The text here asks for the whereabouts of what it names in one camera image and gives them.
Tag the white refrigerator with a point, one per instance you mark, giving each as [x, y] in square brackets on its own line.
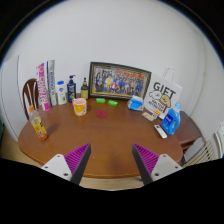
[11, 96]

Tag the white remote control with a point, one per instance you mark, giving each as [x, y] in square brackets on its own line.
[160, 131]

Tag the small green packet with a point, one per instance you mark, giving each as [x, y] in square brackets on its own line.
[100, 100]
[112, 103]

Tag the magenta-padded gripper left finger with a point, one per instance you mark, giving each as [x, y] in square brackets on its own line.
[76, 159]

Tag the pink and yellow mug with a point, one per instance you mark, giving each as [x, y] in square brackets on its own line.
[80, 107]

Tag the small beige snack packet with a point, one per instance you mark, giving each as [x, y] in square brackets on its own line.
[148, 116]

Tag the white lotion bottle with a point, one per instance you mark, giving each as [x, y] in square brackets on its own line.
[61, 95]

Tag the white printed paper gift bag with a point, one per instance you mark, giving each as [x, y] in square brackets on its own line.
[163, 95]

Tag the flat round red coaster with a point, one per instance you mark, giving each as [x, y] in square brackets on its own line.
[102, 114]

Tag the tall pink and white box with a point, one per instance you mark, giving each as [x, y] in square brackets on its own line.
[42, 88]

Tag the framed group photo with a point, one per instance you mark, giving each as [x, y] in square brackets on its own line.
[118, 81]

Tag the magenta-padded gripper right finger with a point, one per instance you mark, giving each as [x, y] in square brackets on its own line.
[147, 159]

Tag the brown pump bottle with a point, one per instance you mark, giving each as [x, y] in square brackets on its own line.
[84, 91]

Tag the white radiator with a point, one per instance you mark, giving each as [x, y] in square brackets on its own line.
[203, 154]

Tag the blue tissue pack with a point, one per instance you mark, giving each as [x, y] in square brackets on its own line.
[135, 104]

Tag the tall white and green box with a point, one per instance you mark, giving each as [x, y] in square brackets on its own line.
[52, 83]

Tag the dark wooden chair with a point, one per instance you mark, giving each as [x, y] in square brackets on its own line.
[26, 96]

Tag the orange juice bottle orange cap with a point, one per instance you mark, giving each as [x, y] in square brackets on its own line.
[38, 124]

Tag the dark blue pump bottle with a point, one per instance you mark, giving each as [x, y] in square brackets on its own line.
[71, 91]

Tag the blue detergent bottle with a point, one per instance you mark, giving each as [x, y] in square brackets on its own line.
[171, 121]

